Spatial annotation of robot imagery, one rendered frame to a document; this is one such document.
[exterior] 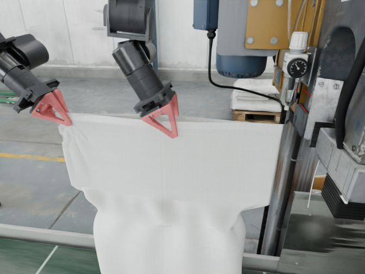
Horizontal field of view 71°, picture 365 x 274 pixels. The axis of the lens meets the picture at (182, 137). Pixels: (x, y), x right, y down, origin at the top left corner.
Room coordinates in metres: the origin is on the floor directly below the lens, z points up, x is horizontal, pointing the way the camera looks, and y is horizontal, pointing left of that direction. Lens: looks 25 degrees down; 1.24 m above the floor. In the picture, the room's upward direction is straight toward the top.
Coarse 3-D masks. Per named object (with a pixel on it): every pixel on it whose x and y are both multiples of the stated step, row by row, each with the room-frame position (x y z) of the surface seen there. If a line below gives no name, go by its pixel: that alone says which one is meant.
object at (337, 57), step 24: (336, 0) 0.48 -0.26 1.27; (360, 0) 0.40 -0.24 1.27; (336, 24) 0.46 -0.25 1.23; (360, 24) 0.38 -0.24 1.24; (336, 48) 0.49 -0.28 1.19; (312, 72) 0.52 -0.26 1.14; (336, 72) 0.49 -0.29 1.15; (312, 96) 0.50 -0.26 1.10; (360, 96) 0.33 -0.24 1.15; (360, 120) 0.31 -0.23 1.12; (360, 144) 0.30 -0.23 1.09
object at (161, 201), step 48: (96, 144) 0.53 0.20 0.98; (144, 144) 0.49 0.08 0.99; (192, 144) 0.48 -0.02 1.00; (240, 144) 0.48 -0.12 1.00; (96, 192) 0.52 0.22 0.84; (144, 192) 0.50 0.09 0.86; (192, 192) 0.48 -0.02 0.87; (240, 192) 0.48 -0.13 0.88; (96, 240) 0.47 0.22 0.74; (144, 240) 0.44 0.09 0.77; (192, 240) 0.42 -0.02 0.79; (240, 240) 0.44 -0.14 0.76
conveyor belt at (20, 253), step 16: (0, 240) 0.80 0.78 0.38; (16, 240) 0.80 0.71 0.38; (0, 256) 0.72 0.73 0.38; (16, 256) 0.72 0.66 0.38; (32, 256) 0.72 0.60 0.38; (48, 256) 0.72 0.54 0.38; (64, 256) 0.72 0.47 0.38; (80, 256) 0.72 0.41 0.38; (96, 256) 0.72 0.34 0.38; (0, 272) 0.65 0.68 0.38; (16, 272) 0.65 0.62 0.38; (32, 272) 0.65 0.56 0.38; (48, 272) 0.65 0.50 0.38; (64, 272) 0.65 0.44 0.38; (80, 272) 0.65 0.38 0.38; (96, 272) 0.65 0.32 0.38; (256, 272) 0.65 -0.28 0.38
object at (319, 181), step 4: (316, 176) 1.48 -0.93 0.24; (320, 176) 1.49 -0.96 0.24; (324, 176) 1.49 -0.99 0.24; (316, 180) 1.48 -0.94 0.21; (320, 180) 1.48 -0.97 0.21; (316, 184) 1.48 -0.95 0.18; (320, 184) 1.49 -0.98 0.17; (312, 188) 1.48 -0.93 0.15; (316, 188) 1.48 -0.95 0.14; (320, 188) 1.49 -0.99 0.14
